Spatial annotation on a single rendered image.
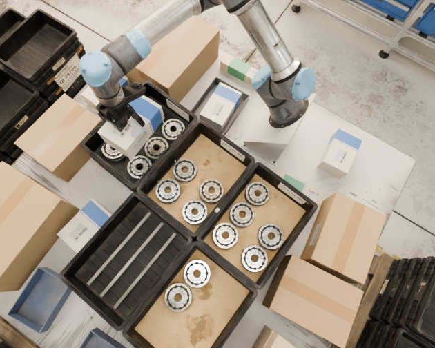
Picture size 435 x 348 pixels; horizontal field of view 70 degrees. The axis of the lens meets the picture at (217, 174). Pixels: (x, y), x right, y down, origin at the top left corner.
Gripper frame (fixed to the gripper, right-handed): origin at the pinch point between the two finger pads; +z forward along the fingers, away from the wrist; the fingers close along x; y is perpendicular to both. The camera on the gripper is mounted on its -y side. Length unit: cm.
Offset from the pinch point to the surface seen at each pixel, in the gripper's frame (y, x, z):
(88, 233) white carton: 41, 1, 31
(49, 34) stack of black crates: -36, -109, 62
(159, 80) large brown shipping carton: -28.7, -12.8, 21.0
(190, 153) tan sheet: -9.6, 16.5, 27.8
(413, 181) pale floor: -105, 141, 112
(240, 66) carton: -65, 9, 35
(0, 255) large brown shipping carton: 64, -17, 20
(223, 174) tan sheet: -9.6, 33.7, 27.8
